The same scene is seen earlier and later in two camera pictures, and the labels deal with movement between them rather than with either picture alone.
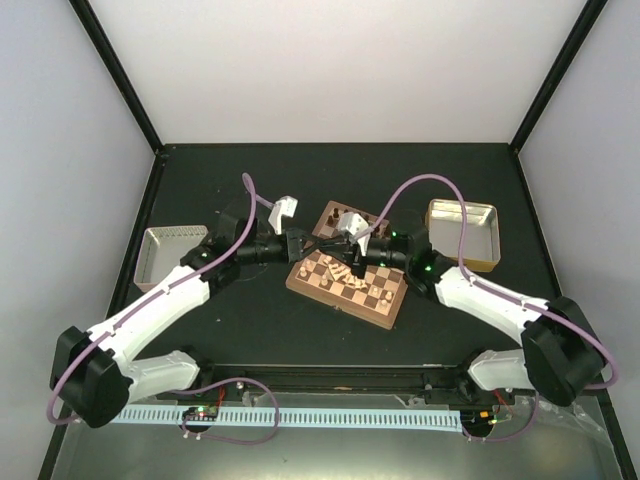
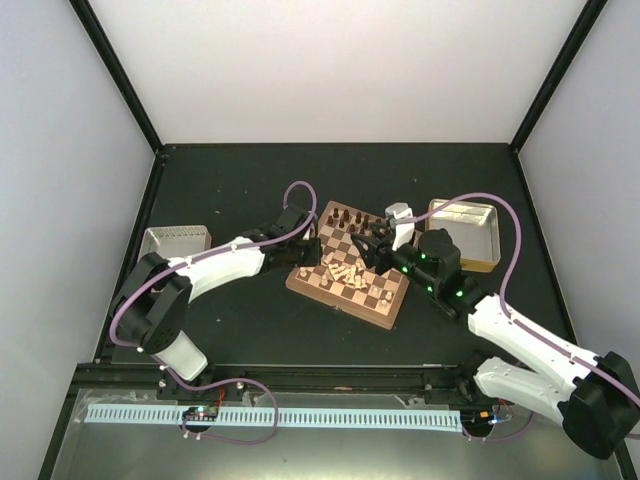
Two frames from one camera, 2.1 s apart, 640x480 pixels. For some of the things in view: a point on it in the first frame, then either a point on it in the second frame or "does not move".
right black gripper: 357,268 -> 382,248
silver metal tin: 481,243 does not move
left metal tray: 161,249 does not move
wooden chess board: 329,278 does not move
